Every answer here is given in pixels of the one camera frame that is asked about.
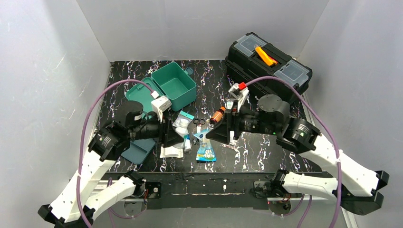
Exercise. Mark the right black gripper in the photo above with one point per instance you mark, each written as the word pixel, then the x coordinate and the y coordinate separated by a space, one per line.
pixel 233 125

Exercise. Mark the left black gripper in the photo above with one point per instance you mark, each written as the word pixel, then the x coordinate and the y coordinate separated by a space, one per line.
pixel 162 131

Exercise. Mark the white gauze pad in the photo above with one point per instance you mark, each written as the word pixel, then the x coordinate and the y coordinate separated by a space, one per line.
pixel 171 152

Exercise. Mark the brown medicine bottle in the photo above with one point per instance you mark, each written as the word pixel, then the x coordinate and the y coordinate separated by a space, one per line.
pixel 218 115

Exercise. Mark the blue cotton swab pouch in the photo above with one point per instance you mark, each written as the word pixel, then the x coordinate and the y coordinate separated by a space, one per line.
pixel 205 152

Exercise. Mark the green medicine box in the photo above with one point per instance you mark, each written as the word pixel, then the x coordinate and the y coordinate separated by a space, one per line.
pixel 171 81

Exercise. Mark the white plastic bottle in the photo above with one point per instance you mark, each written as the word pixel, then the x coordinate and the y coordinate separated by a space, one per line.
pixel 183 132

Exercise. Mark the clear plastic bag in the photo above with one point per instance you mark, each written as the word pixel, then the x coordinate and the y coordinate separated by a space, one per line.
pixel 233 138

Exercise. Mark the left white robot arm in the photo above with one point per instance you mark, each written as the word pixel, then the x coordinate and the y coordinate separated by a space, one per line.
pixel 77 206

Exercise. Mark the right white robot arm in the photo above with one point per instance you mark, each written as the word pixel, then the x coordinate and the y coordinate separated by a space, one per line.
pixel 354 187

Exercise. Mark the zip bag teal header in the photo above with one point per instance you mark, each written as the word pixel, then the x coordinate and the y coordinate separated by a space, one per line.
pixel 183 119

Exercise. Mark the small blue capped bottle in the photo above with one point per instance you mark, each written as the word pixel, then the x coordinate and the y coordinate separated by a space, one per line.
pixel 187 144

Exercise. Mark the green bandage packet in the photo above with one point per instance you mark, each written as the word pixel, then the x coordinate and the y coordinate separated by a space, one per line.
pixel 229 103

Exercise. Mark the dark teal tray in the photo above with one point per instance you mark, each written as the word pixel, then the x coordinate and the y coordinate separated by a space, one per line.
pixel 139 150

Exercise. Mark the black handled scissors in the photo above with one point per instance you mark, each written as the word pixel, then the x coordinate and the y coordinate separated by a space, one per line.
pixel 198 122

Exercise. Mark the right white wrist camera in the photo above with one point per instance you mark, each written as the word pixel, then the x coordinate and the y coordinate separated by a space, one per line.
pixel 240 93

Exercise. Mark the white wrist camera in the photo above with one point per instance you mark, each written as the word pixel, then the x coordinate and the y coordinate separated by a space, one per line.
pixel 240 93
pixel 159 105

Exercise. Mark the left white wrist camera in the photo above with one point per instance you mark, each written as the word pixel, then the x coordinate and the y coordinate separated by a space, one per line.
pixel 159 105

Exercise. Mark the black toolbox orange handle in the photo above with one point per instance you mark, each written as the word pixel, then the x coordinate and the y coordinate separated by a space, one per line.
pixel 244 64

